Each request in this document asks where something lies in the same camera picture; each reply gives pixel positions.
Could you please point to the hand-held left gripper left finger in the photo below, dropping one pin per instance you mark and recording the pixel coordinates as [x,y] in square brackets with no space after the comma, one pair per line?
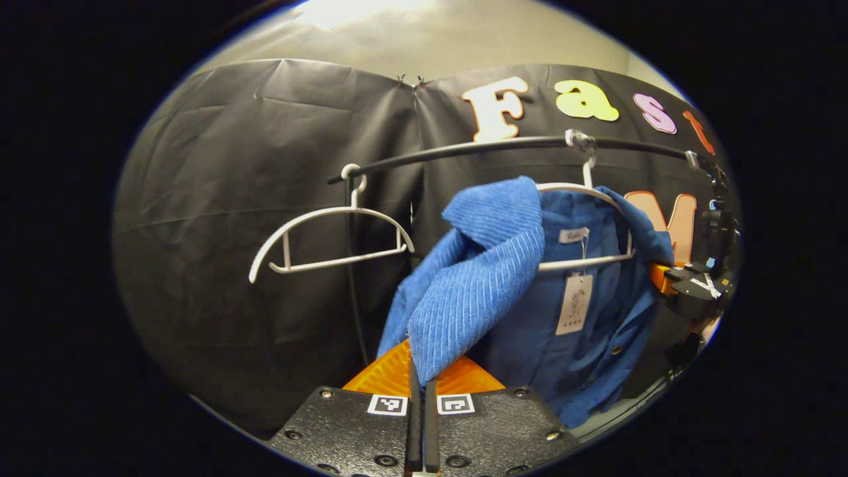
[344,430]

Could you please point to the black clothes rack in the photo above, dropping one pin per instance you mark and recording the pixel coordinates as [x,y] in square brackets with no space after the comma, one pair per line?
[464,148]

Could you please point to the white clothes hanger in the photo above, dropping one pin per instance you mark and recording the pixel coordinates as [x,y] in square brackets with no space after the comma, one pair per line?
[351,209]
[587,173]

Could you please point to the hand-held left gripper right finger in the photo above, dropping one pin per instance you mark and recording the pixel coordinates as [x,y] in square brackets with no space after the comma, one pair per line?
[503,430]

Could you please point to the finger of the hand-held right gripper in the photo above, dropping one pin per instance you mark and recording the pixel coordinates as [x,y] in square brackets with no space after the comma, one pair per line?
[661,278]

